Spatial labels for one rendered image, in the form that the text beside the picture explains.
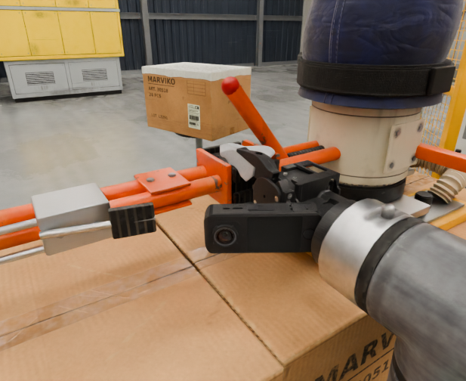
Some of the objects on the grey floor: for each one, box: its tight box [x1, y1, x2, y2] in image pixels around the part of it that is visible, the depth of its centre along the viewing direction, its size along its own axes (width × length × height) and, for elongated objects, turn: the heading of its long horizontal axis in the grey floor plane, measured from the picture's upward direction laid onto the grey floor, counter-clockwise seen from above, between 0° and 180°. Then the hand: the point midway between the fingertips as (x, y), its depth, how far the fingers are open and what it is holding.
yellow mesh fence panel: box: [412, 0, 466, 179], centre depth 186 cm, size 87×10×210 cm, turn 174°
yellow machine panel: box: [0, 0, 125, 103], centre depth 672 cm, size 222×91×248 cm, turn 122°
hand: (221, 175), depth 48 cm, fingers closed on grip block, 6 cm apart
